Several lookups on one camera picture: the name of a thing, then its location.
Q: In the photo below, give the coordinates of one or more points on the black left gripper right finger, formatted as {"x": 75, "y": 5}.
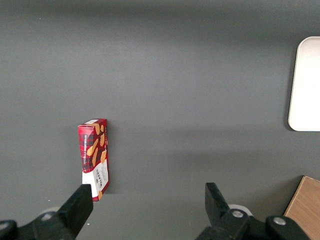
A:
{"x": 220, "y": 217}

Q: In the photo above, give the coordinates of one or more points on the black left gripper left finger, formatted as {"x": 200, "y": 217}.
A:
{"x": 75, "y": 212}

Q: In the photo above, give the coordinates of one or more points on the beige rectangular tray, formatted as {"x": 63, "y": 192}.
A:
{"x": 306, "y": 85}

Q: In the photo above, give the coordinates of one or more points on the red shortbread cookie box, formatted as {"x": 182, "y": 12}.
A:
{"x": 95, "y": 155}

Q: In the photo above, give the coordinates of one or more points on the wooden drawer cabinet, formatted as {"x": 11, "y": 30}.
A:
{"x": 306, "y": 212}

